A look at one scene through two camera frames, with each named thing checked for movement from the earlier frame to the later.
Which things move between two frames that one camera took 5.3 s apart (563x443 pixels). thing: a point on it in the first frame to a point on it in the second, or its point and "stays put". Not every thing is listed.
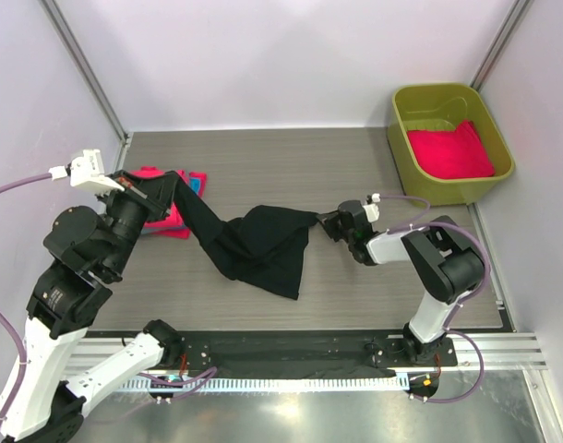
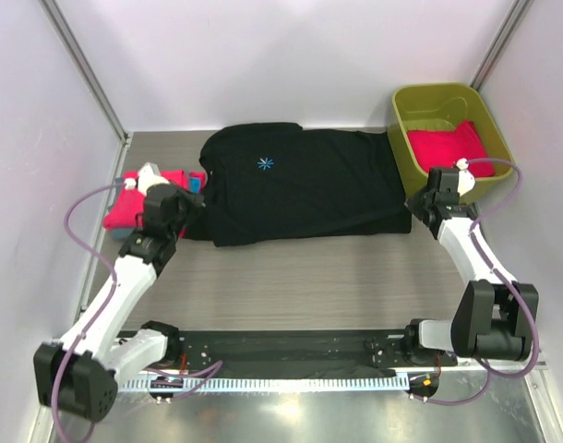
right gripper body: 337,232 to 427,198
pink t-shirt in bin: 458,154 stays put
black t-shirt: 265,245 to 276,181
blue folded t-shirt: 195,184 stays put
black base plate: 305,352 stays put
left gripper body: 132,208 to 183,207
